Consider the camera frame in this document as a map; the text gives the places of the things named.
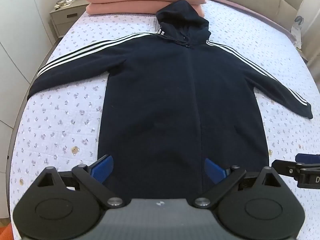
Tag white wardrobe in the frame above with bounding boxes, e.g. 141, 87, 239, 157
0, 0, 71, 156

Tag white paper bag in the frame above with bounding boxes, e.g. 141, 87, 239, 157
291, 16, 304, 49

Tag beige bedside table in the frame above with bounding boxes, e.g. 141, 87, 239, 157
50, 0, 89, 38

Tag navy striped hooded jacket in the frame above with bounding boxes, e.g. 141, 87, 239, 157
29, 0, 313, 198

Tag floral quilted bed cover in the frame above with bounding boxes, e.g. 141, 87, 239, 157
10, 0, 320, 240

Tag glasses on bedside table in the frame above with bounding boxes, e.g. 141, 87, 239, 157
54, 0, 73, 10

